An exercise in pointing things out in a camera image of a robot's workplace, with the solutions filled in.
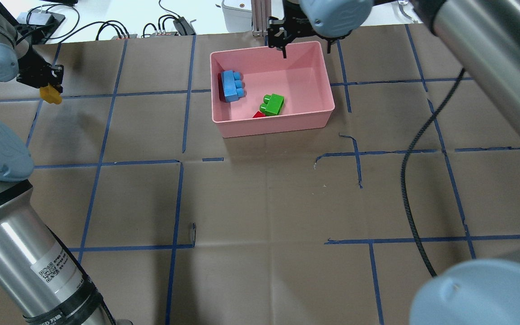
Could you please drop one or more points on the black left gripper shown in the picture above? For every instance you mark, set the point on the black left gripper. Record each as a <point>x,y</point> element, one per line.
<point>35,71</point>

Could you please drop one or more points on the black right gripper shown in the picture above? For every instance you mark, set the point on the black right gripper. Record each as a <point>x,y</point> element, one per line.
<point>290,28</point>

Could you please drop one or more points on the yellow toy block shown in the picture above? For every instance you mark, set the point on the yellow toy block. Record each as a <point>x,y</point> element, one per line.
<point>50,95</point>

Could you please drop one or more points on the green toy block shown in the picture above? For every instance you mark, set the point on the green toy block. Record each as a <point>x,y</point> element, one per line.
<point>272,104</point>

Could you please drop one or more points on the blue toy block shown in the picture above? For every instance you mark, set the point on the blue toy block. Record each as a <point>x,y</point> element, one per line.
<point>232,86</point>

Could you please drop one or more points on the red toy block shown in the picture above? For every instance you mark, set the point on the red toy block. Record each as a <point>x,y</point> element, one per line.
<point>259,114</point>

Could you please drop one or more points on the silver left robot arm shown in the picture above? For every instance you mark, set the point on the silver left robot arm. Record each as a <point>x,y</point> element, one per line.
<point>36,268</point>

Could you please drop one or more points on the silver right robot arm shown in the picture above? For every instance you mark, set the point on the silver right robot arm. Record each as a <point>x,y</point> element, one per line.
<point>467,135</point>

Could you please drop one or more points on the pink plastic box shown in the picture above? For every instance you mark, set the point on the pink plastic box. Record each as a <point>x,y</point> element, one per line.
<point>300,77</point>

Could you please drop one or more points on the white square box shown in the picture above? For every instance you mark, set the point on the white square box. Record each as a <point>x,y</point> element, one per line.
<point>237,15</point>

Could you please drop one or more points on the black power adapter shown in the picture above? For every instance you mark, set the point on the black power adapter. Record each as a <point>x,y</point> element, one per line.
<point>183,27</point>

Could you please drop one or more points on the brown paper table cover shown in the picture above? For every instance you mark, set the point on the brown paper table cover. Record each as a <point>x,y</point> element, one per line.
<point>180,226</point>

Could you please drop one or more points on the aluminium frame post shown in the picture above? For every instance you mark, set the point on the aluminium frame post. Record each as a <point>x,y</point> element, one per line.
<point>261,10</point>

